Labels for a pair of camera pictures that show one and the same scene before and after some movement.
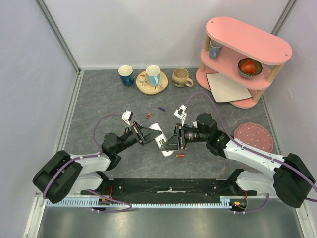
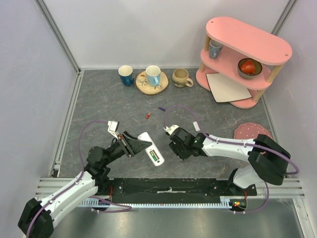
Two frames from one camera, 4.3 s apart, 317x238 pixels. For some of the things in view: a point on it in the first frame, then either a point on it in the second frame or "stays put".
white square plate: [225, 89] stays put
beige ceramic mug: [180, 78] stays put
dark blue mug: [126, 73] stays put
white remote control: [156, 126] -> [157, 159]
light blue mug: [153, 74] stays put
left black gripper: [143, 135] -> [132, 145]
